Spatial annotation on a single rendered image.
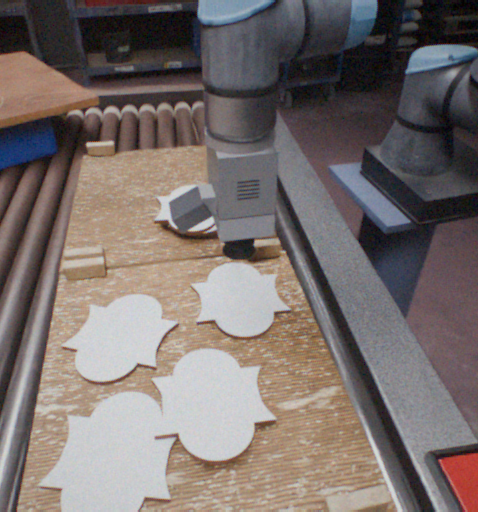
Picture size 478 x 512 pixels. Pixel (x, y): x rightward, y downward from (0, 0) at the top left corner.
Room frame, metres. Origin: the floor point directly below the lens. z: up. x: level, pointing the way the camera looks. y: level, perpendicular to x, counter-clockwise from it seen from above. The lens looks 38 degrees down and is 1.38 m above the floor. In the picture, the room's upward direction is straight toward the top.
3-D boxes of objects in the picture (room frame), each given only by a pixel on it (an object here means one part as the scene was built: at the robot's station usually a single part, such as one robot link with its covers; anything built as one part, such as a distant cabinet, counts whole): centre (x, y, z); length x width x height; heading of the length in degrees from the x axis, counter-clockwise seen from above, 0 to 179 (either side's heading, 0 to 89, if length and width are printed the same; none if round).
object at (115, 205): (0.76, 0.13, 0.93); 0.41 x 0.35 x 0.02; 10
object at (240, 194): (0.46, 0.02, 1.13); 0.12 x 0.09 x 0.16; 102
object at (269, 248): (0.56, -0.04, 0.95); 0.06 x 0.02 x 0.03; 100
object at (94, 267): (0.51, 0.22, 0.95); 0.06 x 0.02 x 0.03; 100
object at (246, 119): (0.46, 0.00, 1.21); 0.08 x 0.08 x 0.05
